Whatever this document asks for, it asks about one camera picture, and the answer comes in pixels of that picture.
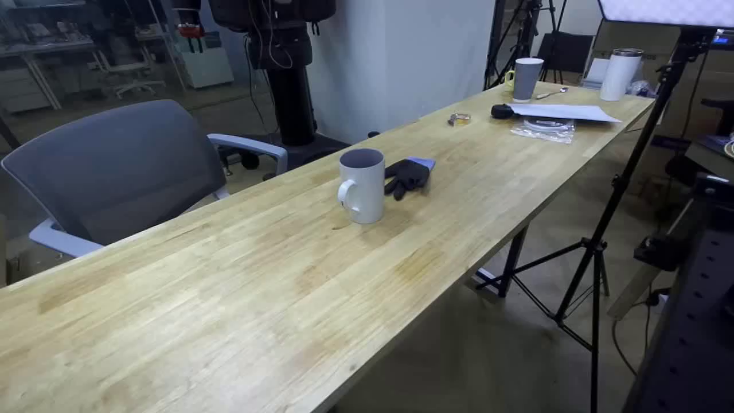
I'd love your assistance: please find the white paper stack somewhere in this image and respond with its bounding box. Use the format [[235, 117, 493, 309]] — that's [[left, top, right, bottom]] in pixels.
[[507, 102, 625, 126]]

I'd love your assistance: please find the white cabinet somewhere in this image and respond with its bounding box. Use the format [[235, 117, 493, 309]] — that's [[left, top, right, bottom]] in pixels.
[[167, 0, 236, 92]]

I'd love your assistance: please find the white light panel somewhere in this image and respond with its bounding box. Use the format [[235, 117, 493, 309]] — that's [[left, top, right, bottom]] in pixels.
[[595, 0, 734, 32]]

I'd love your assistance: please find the black pedestal stand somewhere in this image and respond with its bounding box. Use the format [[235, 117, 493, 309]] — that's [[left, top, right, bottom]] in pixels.
[[206, 0, 351, 169]]

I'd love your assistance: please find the black glove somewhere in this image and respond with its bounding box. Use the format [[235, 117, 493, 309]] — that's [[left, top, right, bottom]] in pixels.
[[384, 157, 439, 203]]

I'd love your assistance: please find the black table leg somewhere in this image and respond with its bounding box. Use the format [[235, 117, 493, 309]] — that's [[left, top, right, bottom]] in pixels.
[[495, 225, 532, 298]]

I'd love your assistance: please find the black background chair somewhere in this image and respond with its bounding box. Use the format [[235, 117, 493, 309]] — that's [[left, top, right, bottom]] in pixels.
[[536, 31, 596, 86]]

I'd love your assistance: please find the clear plastic bag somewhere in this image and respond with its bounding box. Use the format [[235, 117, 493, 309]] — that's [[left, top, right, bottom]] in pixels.
[[509, 117, 578, 148]]

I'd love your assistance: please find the grey cup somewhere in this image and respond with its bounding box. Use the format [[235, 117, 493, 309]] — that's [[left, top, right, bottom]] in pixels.
[[512, 55, 546, 102]]

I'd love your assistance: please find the white tumbler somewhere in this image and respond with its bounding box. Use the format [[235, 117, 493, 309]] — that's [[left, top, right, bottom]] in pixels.
[[600, 48, 645, 103]]

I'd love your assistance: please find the white ceramic mug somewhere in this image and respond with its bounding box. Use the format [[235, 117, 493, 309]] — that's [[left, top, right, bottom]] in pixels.
[[336, 148, 387, 225]]

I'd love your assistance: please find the black tripod light stand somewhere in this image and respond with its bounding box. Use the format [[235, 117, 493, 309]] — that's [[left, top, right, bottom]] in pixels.
[[476, 28, 719, 413]]

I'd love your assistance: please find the black perforated breadboard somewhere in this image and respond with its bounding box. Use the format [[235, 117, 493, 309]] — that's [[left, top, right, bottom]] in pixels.
[[622, 172, 734, 413]]

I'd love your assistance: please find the grey office chair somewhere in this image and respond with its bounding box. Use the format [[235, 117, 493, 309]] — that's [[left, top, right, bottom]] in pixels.
[[0, 100, 291, 262]]

